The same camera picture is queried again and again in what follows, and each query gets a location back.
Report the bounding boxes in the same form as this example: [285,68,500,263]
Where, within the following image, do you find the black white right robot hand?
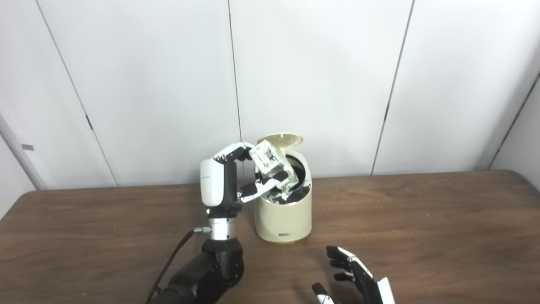
[311,246,396,304]

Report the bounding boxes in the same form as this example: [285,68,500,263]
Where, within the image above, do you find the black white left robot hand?
[200,142,287,219]

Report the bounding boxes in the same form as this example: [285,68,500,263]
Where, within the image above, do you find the white green milk carton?
[249,140,299,201]

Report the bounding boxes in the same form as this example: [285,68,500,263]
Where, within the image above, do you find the cream-colored bin body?
[254,148,313,244]

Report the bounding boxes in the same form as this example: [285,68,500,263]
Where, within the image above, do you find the cream round bin lid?
[256,133,304,149]

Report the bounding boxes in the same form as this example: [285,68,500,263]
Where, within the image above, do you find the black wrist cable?
[146,227,211,304]

